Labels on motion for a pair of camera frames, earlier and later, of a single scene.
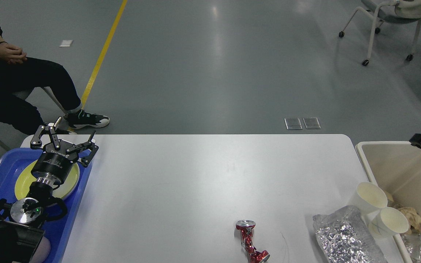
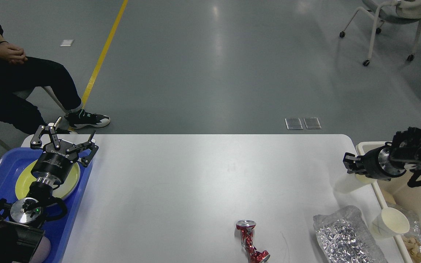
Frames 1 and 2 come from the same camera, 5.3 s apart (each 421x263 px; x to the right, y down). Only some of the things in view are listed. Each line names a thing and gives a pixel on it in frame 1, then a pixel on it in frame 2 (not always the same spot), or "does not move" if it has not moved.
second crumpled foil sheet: [344, 237] does not move
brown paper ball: [414, 220] → [412, 247]
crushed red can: [245, 227] does not move
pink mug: [42, 251] does not move
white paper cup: [371, 198] → [346, 183]
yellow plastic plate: [25, 179] does not move
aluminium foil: [413, 244] → [414, 231]
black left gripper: [57, 162] does not move
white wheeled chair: [395, 11] does not move
